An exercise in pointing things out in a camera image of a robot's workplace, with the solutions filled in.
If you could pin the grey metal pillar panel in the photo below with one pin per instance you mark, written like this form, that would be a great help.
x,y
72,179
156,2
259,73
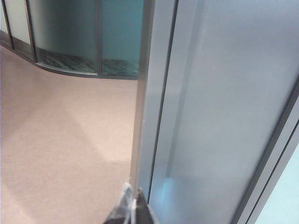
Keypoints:
x,y
210,93

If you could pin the dark metal frame post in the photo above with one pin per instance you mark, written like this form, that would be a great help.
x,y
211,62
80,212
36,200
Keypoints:
x,y
262,182

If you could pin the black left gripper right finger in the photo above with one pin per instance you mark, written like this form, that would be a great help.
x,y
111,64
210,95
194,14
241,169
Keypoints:
x,y
143,212

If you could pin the dark-framed glass partition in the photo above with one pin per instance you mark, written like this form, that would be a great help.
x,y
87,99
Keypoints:
x,y
70,35

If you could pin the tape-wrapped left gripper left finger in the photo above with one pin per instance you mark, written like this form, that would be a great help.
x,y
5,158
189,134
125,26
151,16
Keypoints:
x,y
126,207

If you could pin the frosted glass wall panel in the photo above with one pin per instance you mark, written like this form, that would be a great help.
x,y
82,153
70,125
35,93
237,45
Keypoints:
x,y
285,196

